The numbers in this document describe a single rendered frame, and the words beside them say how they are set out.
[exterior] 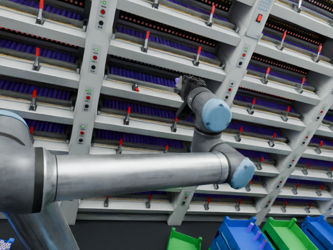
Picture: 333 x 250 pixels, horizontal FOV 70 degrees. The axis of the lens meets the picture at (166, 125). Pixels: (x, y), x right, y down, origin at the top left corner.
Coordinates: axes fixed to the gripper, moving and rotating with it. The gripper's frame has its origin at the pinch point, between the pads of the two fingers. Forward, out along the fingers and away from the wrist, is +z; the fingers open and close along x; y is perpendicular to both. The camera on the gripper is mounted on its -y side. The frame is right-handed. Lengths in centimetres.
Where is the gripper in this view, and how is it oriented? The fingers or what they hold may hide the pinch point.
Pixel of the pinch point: (180, 87)
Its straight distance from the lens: 104.3
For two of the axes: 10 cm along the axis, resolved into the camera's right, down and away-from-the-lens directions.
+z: -2.5, -4.4, 8.6
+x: -9.3, -1.5, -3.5
